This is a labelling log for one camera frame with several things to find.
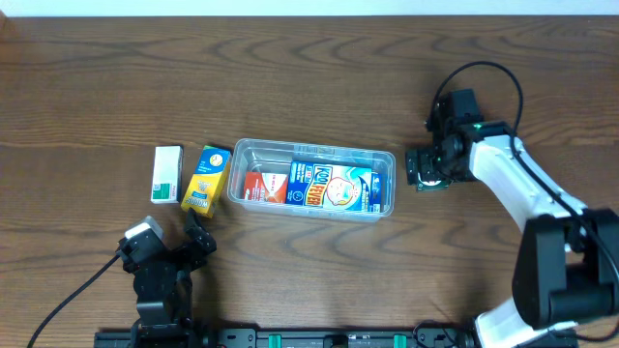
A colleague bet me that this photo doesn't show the small green round-logo box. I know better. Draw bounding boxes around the small green round-logo box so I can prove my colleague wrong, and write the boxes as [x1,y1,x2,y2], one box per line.
[417,180,452,192]

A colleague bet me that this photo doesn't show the yellow Woods syrup box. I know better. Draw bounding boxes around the yellow Woods syrup box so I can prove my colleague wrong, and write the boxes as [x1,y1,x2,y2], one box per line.
[181,146,231,218]

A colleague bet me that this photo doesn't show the white green Panadol box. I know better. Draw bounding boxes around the white green Panadol box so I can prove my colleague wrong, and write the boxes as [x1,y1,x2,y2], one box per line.
[150,146,183,204]

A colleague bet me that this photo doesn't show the red white medicine box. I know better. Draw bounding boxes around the red white medicine box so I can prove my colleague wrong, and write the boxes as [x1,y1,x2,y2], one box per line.
[243,172,288,204]

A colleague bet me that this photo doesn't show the blue Kool Fever box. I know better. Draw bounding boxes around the blue Kool Fever box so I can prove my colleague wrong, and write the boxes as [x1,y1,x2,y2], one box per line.
[285,160,382,213]

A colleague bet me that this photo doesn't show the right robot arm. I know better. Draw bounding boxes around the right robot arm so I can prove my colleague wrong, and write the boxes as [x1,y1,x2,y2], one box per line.
[406,89,618,347]

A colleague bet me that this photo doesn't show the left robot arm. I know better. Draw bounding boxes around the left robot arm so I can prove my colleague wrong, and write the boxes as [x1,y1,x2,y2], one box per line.
[118,209,217,338]

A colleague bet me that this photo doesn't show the clear plastic container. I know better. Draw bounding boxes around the clear plastic container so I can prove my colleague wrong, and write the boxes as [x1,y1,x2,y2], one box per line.
[227,138,397,222]

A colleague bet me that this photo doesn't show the right black cable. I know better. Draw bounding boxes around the right black cable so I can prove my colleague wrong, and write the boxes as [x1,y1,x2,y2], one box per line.
[429,60,619,291]

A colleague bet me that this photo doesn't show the black cable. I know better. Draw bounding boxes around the black cable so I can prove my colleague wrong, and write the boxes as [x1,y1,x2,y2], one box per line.
[429,60,619,291]
[26,253,122,348]

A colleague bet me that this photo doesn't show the left black cable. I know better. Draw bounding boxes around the left black cable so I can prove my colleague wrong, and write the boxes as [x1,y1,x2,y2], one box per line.
[26,253,122,348]

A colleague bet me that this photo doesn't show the black mounting rail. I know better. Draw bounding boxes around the black mounting rail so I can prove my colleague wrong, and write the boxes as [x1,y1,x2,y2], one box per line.
[93,327,477,348]

